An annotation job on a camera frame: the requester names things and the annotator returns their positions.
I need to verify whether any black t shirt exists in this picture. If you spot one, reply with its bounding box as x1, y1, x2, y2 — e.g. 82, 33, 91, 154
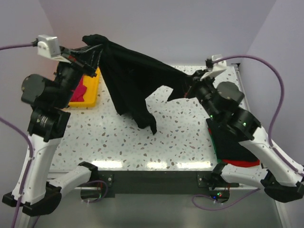
206, 118, 259, 162
82, 34, 191, 134

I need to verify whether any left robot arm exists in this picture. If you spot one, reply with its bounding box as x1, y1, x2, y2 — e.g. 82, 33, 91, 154
2, 45, 102, 217

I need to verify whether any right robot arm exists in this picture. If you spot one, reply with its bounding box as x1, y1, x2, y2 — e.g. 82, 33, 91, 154
185, 70, 304, 203

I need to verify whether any pink crumpled t shirt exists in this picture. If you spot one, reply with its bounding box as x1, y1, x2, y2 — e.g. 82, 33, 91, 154
71, 77, 87, 102

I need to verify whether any yellow plastic bin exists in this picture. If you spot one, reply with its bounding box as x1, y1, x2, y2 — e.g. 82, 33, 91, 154
54, 68, 101, 109

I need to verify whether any folded black t shirt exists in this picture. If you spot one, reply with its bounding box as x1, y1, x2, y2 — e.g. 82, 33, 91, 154
206, 118, 259, 162

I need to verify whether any folded green t shirt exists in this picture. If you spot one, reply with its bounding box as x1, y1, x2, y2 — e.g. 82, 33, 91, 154
209, 132, 222, 163

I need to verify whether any folded red t shirt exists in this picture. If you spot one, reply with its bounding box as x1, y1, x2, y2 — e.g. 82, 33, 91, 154
222, 159, 260, 168

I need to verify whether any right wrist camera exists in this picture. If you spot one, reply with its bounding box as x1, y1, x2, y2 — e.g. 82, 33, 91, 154
200, 55, 227, 81

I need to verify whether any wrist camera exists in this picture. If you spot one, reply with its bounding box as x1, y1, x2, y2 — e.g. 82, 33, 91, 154
200, 55, 227, 81
37, 35, 71, 63

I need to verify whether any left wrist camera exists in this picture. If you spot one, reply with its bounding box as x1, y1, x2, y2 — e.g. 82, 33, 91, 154
37, 35, 71, 63

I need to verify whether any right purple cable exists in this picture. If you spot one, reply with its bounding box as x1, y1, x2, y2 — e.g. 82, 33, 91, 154
191, 55, 304, 212

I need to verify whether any purple cable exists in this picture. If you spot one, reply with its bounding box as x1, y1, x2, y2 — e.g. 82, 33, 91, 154
0, 41, 112, 228
191, 55, 304, 212

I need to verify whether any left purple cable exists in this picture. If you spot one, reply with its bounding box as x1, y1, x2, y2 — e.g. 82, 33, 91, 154
0, 41, 112, 228

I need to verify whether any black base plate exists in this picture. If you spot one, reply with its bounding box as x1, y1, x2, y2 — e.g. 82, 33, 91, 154
96, 171, 214, 198

